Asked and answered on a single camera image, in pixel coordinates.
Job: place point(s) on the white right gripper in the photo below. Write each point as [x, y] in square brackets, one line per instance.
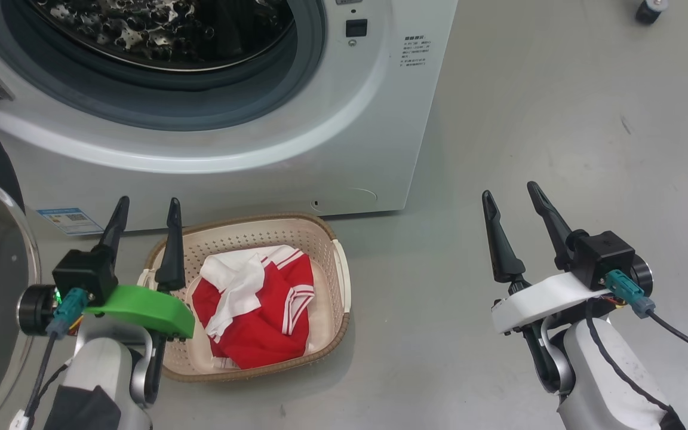
[541, 301]

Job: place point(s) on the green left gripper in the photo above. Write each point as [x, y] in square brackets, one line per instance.
[153, 310]

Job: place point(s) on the red and white shirt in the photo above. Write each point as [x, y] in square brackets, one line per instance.
[260, 316]

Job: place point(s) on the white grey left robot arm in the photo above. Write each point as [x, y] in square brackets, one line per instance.
[99, 364]

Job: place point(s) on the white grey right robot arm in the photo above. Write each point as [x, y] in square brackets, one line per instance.
[595, 382]

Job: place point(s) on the black round right gripper motor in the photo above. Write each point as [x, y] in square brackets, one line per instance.
[644, 275]

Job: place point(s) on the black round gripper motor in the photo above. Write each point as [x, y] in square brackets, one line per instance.
[644, 275]
[33, 310]

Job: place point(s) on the black round left gripper motor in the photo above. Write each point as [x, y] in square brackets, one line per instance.
[33, 310]

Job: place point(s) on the white front-load washing machine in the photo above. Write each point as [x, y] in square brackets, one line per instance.
[260, 179]

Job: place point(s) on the cream perforated laundry basket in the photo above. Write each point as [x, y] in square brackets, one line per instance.
[320, 251]

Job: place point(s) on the blue energy label sticker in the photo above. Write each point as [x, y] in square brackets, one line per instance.
[69, 221]

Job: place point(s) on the printed text notice sticker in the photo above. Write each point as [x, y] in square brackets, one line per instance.
[415, 51]

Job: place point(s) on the metal cart leg with caster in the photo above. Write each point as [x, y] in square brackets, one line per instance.
[651, 11]

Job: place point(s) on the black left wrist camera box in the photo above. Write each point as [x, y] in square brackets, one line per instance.
[84, 272]

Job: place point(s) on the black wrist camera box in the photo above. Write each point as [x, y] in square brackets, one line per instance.
[84, 272]
[601, 257]

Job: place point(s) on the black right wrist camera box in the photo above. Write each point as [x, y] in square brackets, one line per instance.
[601, 257]

